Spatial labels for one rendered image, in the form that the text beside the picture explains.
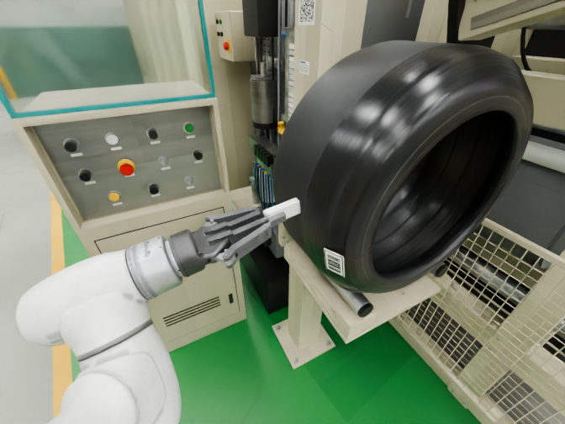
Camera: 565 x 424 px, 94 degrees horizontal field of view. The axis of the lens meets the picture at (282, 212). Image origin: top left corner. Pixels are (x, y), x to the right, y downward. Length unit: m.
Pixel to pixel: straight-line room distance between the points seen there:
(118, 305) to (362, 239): 0.39
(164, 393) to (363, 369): 1.31
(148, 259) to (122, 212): 0.72
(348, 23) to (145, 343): 0.77
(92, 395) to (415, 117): 0.55
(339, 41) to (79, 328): 0.76
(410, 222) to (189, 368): 1.31
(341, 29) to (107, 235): 0.99
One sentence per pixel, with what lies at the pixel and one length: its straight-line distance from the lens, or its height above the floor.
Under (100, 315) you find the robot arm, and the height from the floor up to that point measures 1.15.
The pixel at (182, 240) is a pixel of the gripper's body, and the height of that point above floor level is 1.20.
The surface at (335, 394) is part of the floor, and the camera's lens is 1.59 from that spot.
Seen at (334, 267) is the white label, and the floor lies 1.10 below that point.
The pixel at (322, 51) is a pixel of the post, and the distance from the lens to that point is 0.75.
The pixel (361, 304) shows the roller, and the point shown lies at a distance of 0.71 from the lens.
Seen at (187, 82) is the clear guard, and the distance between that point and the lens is 0.99.
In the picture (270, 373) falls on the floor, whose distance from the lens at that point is 1.61.
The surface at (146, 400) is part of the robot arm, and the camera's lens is 0.46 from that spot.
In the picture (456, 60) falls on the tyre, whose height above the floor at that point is 1.43.
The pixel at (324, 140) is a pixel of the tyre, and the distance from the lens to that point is 0.47.
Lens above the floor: 1.48
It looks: 36 degrees down
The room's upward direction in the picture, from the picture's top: straight up
